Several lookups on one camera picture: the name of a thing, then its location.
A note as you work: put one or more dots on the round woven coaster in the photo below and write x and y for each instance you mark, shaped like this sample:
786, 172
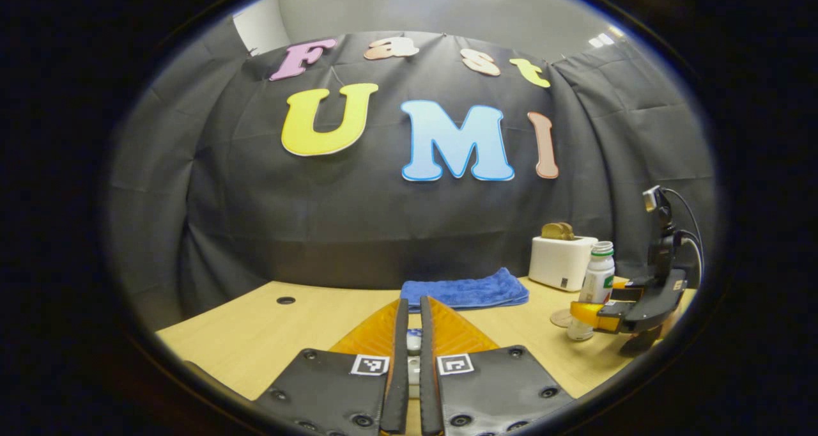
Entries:
561, 319

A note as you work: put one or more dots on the blue towel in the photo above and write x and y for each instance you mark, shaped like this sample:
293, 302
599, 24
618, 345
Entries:
466, 291

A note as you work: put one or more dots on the white teacup lid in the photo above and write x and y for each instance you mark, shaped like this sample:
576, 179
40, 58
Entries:
414, 341

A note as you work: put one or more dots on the brown bread slices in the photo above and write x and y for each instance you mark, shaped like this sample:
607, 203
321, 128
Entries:
557, 231

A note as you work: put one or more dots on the ceiling light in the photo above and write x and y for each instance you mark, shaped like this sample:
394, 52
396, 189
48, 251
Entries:
605, 38

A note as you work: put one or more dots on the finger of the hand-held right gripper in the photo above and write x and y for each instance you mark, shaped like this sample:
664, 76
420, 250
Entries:
629, 293
594, 313

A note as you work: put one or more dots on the white toaster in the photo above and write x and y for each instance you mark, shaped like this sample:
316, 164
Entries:
559, 263

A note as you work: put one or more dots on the white water bottle green label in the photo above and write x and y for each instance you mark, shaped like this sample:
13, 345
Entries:
597, 282

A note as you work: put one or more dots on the white ceramic teacup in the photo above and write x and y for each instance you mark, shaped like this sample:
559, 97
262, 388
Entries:
413, 378

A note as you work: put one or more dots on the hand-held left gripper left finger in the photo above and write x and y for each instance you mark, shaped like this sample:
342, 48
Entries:
401, 372

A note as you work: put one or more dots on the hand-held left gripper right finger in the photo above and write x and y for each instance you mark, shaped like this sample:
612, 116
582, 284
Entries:
427, 372

